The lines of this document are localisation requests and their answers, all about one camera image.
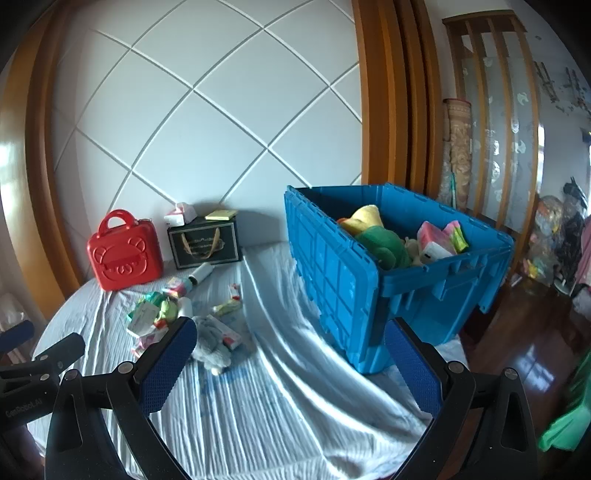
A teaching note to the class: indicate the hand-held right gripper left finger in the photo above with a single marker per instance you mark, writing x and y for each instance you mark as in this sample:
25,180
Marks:
168,369

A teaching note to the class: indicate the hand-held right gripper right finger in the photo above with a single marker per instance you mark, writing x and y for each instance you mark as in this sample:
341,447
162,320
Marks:
411,369

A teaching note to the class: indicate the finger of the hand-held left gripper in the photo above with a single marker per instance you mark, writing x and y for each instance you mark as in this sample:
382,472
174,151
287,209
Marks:
16,334
62,350

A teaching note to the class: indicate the red toothpaste box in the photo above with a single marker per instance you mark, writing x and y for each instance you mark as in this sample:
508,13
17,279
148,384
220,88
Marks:
147,342

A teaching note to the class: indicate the grey plush toy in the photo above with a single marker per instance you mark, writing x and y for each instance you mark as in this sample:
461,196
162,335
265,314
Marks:
210,346

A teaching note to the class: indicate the green one-eyed monster plush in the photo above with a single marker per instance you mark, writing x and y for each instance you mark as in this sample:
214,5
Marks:
167,313

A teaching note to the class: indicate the white medicine box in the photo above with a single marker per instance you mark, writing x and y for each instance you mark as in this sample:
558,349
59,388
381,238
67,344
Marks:
143,318

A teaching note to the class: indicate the plain white paper roll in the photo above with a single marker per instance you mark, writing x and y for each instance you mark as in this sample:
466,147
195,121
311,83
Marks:
185,307

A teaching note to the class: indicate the long white red box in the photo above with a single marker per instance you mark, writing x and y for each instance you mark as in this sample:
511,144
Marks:
226,332

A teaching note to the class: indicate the green plastic packet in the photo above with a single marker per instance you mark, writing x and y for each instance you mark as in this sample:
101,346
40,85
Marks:
147,299

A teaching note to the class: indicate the blue plastic crate lid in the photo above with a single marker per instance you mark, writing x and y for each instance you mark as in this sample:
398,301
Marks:
332,277

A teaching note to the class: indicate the colourful small box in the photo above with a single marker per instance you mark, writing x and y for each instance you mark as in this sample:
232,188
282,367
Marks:
174,287

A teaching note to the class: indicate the yellow clear-wrapped packet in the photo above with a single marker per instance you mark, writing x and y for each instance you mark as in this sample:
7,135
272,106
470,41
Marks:
228,307

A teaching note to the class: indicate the white roll with dark end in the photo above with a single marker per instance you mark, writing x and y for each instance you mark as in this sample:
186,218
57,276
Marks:
202,274

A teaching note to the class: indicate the small red-white box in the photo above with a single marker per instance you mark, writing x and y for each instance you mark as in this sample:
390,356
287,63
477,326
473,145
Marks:
235,290

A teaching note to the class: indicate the red bear-face carry case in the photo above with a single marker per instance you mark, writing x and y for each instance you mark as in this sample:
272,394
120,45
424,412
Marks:
122,258

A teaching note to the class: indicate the white plush toy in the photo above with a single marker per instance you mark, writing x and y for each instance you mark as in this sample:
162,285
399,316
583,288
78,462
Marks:
412,251

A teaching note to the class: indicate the black gift box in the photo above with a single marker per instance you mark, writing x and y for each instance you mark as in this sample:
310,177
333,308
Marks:
203,251

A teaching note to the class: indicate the green plush toy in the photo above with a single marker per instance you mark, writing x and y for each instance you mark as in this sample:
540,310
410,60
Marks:
383,247

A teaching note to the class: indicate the pink striped packet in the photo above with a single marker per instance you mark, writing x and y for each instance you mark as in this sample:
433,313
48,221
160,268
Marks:
434,235

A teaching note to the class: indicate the white tissue pack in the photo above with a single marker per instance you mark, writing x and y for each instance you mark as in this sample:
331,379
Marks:
178,214

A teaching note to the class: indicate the yellow plush toy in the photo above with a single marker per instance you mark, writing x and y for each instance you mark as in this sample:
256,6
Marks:
364,219

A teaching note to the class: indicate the yellow flat packet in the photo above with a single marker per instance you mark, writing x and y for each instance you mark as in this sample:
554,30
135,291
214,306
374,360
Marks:
220,215

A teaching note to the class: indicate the green cloth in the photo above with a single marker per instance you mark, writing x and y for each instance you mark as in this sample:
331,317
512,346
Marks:
570,415

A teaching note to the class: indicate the pile of bagged toys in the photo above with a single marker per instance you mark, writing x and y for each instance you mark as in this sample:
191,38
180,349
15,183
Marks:
547,240

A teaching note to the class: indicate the rolled patterned carpet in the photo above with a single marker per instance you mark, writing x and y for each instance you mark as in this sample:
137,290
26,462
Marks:
458,152

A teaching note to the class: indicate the wooden frosted-glass screen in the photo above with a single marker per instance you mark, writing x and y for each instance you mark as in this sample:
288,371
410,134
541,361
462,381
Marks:
485,115

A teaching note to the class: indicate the wooden wall frame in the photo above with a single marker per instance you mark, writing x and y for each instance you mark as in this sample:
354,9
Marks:
392,92
37,138

